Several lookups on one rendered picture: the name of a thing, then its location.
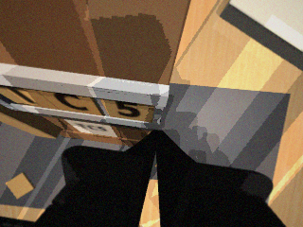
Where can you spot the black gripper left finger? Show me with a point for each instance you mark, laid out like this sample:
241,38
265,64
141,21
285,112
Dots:
131,168

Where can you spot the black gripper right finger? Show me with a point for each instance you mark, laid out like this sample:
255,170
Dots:
178,174

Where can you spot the grey flat rectangular box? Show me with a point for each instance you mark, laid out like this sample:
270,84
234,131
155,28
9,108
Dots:
276,24

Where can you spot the white paper ticket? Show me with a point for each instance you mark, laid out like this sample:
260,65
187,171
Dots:
92,128

